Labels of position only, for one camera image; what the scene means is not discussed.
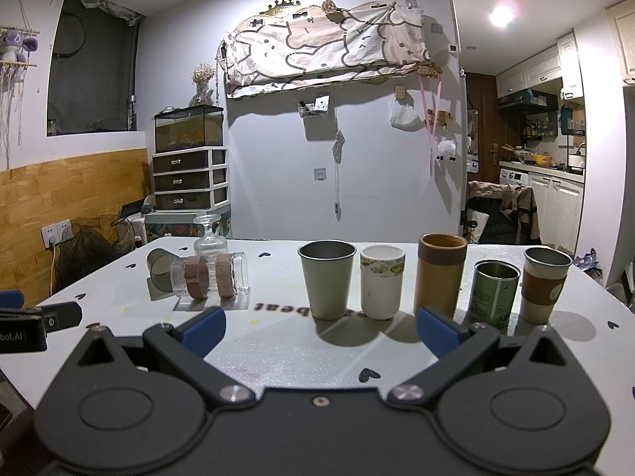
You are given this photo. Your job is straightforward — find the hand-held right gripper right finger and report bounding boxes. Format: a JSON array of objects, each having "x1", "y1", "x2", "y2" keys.
[{"x1": 388, "y1": 306, "x2": 579, "y2": 405}]

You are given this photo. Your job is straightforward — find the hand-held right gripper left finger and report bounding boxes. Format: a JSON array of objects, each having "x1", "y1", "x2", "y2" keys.
[{"x1": 69, "y1": 306, "x2": 249, "y2": 405}]

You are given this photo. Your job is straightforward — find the clear cup with pink bands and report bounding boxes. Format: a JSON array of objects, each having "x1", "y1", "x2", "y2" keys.
[{"x1": 170, "y1": 252, "x2": 249, "y2": 301}]

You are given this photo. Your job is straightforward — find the tall brown cup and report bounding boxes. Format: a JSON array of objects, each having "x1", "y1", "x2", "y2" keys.
[{"x1": 414, "y1": 233, "x2": 469, "y2": 321}]

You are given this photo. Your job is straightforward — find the green tin cup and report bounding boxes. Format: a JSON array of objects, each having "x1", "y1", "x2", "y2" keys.
[{"x1": 466, "y1": 260, "x2": 521, "y2": 331}]

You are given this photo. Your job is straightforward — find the white patterned cup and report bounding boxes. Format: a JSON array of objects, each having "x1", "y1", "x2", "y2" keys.
[{"x1": 360, "y1": 245, "x2": 406, "y2": 321}]

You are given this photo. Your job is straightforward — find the small steel cup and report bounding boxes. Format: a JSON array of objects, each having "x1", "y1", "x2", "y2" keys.
[{"x1": 146, "y1": 248, "x2": 187, "y2": 292}]

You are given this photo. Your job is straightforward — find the steel cup with brown sleeve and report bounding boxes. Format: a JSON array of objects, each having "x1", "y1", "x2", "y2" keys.
[{"x1": 518, "y1": 247, "x2": 574, "y2": 324}]

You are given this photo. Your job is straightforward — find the grey metal cup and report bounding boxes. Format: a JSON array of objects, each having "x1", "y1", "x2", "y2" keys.
[{"x1": 298, "y1": 240, "x2": 357, "y2": 321}]

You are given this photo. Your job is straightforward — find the black netting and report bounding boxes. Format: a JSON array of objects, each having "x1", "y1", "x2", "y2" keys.
[{"x1": 52, "y1": 212, "x2": 146, "y2": 294}]

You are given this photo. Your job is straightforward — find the clear ribbed stemmed glass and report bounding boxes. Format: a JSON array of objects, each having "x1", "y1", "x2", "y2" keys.
[{"x1": 193, "y1": 215, "x2": 229, "y2": 259}]

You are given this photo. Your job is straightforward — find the patterned storage box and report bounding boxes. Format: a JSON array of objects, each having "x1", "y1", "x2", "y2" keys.
[{"x1": 143, "y1": 207, "x2": 232, "y2": 245}]

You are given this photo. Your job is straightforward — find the black chair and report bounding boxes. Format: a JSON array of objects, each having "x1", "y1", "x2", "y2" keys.
[{"x1": 465, "y1": 193, "x2": 527, "y2": 246}]

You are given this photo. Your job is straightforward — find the white plastic drawer unit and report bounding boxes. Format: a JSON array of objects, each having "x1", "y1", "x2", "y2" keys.
[{"x1": 151, "y1": 147, "x2": 230, "y2": 212}]

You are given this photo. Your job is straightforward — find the chair with brown jacket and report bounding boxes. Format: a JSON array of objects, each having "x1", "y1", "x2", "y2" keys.
[{"x1": 469, "y1": 181, "x2": 540, "y2": 242}]

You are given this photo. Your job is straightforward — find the colourful bag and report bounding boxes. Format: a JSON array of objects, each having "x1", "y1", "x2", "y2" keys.
[{"x1": 573, "y1": 249, "x2": 605, "y2": 274}]

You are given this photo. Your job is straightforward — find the white washing machine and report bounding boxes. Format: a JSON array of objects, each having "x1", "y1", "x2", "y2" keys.
[{"x1": 498, "y1": 167, "x2": 532, "y2": 190}]

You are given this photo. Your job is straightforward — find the white lower kitchen cabinet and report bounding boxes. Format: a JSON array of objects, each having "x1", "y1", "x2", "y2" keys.
[{"x1": 527, "y1": 169, "x2": 585, "y2": 255}]

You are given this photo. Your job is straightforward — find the glass fish tank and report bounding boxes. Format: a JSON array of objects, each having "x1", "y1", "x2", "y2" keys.
[{"x1": 153, "y1": 105, "x2": 224, "y2": 154}]

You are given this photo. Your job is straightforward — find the pink ribbon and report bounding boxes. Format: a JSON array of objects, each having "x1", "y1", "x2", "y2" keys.
[{"x1": 418, "y1": 72, "x2": 448, "y2": 177}]

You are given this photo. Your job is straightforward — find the white hanging bag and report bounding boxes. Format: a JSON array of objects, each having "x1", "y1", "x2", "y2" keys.
[{"x1": 389, "y1": 100, "x2": 423, "y2": 132}]

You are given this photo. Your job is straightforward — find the brown wooden door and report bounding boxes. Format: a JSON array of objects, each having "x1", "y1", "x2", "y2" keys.
[{"x1": 465, "y1": 72, "x2": 500, "y2": 184}]

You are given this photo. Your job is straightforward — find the dark window curtain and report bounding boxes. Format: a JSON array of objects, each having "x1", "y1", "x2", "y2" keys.
[{"x1": 47, "y1": 0, "x2": 145, "y2": 136}]

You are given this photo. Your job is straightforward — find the range hood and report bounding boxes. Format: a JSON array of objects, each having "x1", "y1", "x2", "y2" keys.
[{"x1": 497, "y1": 90, "x2": 559, "y2": 113}]

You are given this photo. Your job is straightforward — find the vase with dried flowers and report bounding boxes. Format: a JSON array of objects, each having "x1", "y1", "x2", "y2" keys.
[{"x1": 191, "y1": 63, "x2": 217, "y2": 108}]

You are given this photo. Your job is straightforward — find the purple plush toy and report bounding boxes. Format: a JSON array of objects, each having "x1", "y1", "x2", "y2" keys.
[{"x1": 0, "y1": 29, "x2": 40, "y2": 63}]

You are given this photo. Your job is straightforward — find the white upper kitchen cabinets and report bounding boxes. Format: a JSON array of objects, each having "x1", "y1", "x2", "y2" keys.
[{"x1": 496, "y1": 30, "x2": 587, "y2": 98}]

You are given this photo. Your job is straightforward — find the printed rabbit cloth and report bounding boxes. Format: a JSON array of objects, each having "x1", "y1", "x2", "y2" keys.
[{"x1": 218, "y1": 2, "x2": 431, "y2": 99}]

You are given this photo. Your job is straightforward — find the round ceiling lamp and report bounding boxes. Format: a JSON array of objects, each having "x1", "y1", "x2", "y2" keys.
[{"x1": 489, "y1": 2, "x2": 516, "y2": 29}]

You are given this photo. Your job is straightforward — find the tall white cabinet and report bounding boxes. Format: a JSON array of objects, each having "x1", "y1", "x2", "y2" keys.
[{"x1": 602, "y1": 0, "x2": 635, "y2": 86}]

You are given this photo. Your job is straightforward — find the white wall outlet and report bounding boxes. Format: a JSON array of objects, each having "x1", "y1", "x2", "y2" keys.
[{"x1": 40, "y1": 220, "x2": 75, "y2": 249}]

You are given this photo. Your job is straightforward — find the hanging white cable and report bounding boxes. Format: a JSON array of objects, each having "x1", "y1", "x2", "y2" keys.
[{"x1": 331, "y1": 129, "x2": 346, "y2": 220}]

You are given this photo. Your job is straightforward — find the macrame wall hanging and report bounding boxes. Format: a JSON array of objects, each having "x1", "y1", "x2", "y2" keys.
[{"x1": 0, "y1": 0, "x2": 38, "y2": 160}]

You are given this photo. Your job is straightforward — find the clear wall shelf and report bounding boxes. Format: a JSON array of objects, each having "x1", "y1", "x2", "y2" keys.
[{"x1": 298, "y1": 95, "x2": 331, "y2": 119}]

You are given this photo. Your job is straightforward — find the gold crown wall decoration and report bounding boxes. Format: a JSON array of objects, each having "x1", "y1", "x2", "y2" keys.
[{"x1": 258, "y1": 0, "x2": 311, "y2": 17}]

